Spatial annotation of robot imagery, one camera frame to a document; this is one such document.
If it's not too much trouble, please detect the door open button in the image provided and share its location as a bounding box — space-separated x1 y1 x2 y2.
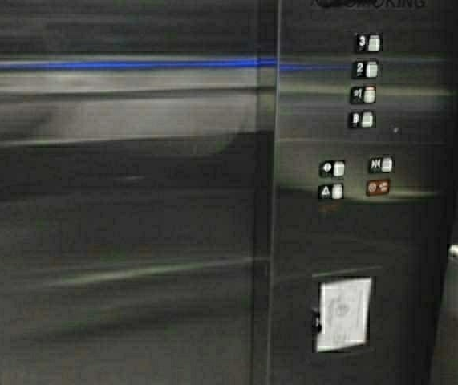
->
318 160 346 178

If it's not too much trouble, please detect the door close button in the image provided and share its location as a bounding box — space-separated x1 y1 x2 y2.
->
368 156 395 174

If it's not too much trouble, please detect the red emergency stop switch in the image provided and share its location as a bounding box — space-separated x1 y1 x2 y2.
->
366 179 391 197

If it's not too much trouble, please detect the white certificate panel door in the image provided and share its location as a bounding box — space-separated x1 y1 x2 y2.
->
313 277 373 353

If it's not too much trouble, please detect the floor 3 button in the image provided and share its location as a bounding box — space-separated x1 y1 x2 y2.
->
354 34 383 54

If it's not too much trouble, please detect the basement floor button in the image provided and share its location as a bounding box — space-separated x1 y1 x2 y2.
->
347 111 376 129

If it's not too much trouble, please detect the floor 2 button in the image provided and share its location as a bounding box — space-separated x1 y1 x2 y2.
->
351 60 380 79

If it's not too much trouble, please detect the alarm bell button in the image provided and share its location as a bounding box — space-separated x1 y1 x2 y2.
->
318 183 344 200

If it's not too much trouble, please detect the floor 1 button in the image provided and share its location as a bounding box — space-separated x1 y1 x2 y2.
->
349 86 376 105

